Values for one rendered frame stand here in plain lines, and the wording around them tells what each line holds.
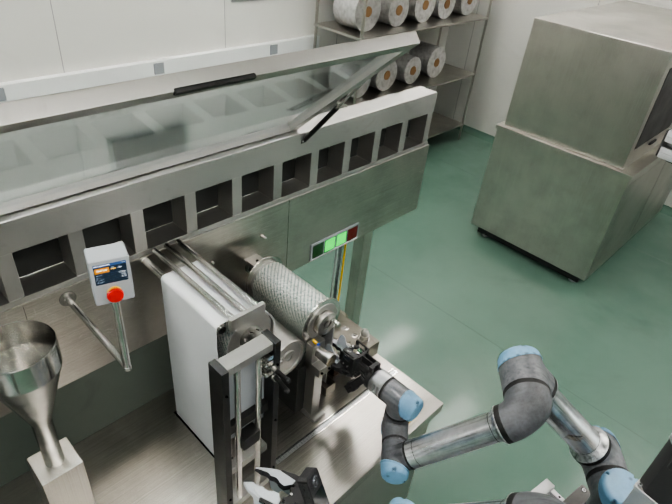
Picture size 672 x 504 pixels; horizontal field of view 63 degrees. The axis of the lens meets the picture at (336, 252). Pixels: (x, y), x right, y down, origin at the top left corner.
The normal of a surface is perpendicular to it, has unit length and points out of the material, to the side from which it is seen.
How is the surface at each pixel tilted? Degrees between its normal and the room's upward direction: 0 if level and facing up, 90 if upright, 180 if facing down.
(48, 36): 90
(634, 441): 0
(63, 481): 90
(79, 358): 90
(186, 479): 0
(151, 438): 0
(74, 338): 90
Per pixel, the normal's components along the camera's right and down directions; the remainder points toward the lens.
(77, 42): 0.70, 0.46
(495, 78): -0.70, 0.36
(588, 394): 0.09, -0.81
